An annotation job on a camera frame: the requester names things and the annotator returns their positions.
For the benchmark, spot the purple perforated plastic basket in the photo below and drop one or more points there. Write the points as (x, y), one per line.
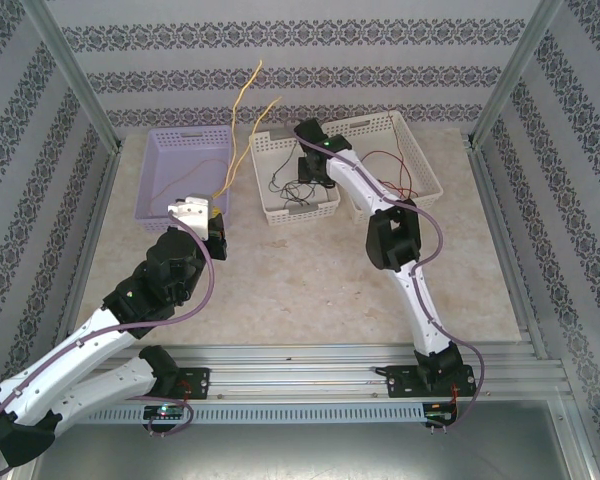
(180, 150)

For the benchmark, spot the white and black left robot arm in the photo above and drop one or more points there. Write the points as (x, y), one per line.
(80, 350)

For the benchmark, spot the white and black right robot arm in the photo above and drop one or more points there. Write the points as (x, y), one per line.
(430, 310)

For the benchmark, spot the large white perforated basket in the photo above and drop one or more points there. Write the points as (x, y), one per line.
(375, 135)

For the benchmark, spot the left controller circuit board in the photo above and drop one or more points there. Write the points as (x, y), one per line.
(162, 412)

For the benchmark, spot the controller circuit board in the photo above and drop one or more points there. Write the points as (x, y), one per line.
(437, 412)
(162, 412)

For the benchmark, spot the grey metal sheet panel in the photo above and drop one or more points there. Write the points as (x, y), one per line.
(300, 455)

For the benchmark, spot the right controller circuit board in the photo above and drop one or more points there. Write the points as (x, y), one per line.
(437, 412)

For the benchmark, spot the aluminium side rail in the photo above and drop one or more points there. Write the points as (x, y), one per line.
(91, 240)
(500, 225)

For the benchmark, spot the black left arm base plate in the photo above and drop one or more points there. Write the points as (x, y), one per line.
(200, 380)

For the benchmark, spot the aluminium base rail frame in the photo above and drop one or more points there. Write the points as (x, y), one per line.
(300, 372)

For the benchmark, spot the aluminium corner post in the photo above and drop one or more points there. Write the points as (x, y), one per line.
(75, 75)
(511, 75)

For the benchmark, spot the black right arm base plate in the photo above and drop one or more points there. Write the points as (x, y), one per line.
(400, 382)

